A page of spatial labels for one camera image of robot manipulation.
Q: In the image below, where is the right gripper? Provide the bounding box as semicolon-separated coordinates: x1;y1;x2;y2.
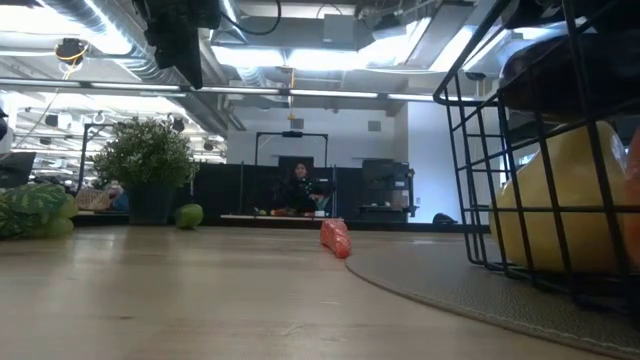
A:
502;0;640;31

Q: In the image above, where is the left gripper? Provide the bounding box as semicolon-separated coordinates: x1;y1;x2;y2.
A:
132;0;221;91

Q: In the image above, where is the black wire basket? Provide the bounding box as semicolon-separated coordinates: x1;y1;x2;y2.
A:
432;0;640;321

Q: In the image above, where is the green grape bunch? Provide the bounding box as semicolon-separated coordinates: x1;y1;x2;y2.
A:
0;182;80;240

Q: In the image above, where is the orange carrot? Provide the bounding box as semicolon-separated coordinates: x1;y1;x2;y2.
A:
319;218;353;260

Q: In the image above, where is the small green potted plant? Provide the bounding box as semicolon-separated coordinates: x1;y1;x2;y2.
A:
88;117;199;225

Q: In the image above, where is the green cucumber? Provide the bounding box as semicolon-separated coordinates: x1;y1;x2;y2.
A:
174;203;205;231

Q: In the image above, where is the wooden background table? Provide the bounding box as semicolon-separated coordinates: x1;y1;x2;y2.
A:
219;213;346;222

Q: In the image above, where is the person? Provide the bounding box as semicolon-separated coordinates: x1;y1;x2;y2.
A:
279;160;329;215

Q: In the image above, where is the black equipment cart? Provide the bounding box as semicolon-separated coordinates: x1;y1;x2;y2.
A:
362;158;417;224

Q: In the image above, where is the grey round mat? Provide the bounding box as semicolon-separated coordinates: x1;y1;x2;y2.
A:
344;243;640;359

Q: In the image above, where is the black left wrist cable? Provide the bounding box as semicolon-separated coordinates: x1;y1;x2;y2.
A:
219;0;282;37

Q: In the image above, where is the ceiling dome camera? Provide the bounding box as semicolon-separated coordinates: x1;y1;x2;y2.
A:
54;37;90;66

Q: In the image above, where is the black monitor stand frame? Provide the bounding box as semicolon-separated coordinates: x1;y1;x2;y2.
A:
254;130;330;166

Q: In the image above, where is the black partition wall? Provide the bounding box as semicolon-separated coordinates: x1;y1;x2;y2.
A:
192;162;366;221

